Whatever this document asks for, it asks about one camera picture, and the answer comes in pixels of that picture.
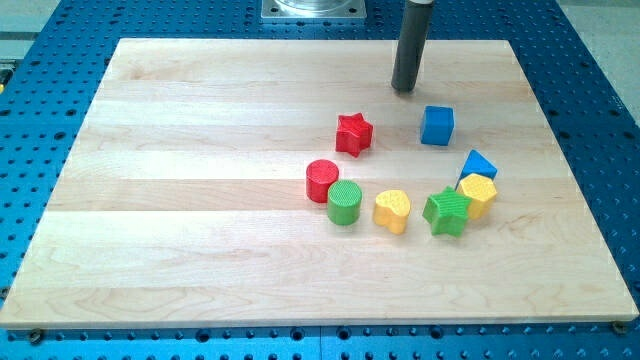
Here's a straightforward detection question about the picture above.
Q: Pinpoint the green cylinder block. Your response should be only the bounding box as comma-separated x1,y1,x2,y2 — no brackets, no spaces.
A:
327,180,362,226

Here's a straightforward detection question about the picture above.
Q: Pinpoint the blue triangle block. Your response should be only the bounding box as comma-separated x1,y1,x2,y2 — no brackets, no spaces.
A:
456,149,498,184

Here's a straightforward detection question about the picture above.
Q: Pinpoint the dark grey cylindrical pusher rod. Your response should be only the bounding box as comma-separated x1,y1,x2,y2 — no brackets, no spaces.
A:
391,0,435,93

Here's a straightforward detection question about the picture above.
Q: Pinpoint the red star block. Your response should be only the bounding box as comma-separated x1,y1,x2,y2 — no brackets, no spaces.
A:
335,113,374,157

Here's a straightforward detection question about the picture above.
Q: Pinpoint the red cylinder block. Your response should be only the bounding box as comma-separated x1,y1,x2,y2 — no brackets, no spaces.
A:
306,159,339,203

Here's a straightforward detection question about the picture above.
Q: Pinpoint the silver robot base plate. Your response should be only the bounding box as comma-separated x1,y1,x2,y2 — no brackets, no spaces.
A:
261,0,367,20

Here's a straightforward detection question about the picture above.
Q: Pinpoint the yellow hexagon block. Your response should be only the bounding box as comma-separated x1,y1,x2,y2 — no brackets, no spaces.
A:
456,173,498,219

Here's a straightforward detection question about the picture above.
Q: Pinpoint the light wooden board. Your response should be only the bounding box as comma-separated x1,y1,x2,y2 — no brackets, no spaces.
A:
1,39,638,330

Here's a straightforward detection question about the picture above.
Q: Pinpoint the green star block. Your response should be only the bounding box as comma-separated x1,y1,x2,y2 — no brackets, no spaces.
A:
422,186,471,237

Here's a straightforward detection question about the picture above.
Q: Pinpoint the blue cube block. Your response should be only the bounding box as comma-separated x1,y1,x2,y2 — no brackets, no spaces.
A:
420,106,455,146

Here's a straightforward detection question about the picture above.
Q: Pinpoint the yellow heart block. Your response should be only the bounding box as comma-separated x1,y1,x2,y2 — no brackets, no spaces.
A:
373,189,411,235

